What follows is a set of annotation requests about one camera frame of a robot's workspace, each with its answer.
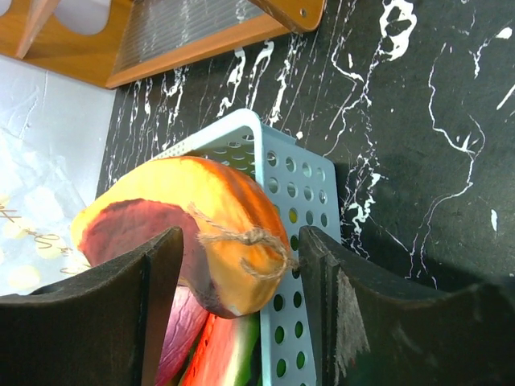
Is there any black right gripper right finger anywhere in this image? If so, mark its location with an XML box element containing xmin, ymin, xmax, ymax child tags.
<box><xmin>299</xmin><ymin>226</ymin><xmax>514</xmax><ymax>385</ymax></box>

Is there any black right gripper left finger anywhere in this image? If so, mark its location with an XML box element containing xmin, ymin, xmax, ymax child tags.
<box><xmin>1</xmin><ymin>228</ymin><xmax>183</xmax><ymax>385</ymax></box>

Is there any purple eggplant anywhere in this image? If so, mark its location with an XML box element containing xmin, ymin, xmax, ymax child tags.
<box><xmin>154</xmin><ymin>286</ymin><xmax>208</xmax><ymax>385</ymax></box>

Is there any watermelon slice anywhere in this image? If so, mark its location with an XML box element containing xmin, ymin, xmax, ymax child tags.
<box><xmin>180</xmin><ymin>313</ymin><xmax>262</xmax><ymax>386</ymax></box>

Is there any white dotted zip bag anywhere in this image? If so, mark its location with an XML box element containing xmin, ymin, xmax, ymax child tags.
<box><xmin>1</xmin><ymin>129</ymin><xmax>90</xmax><ymax>295</ymax></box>

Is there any light blue plastic basket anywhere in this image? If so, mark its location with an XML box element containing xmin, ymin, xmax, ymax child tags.
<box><xmin>158</xmin><ymin>109</ymin><xmax>340</xmax><ymax>385</ymax></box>

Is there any wooden shelf rack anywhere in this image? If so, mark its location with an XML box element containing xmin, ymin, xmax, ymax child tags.
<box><xmin>1</xmin><ymin>1</ymin><xmax>325</xmax><ymax>88</ymax></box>

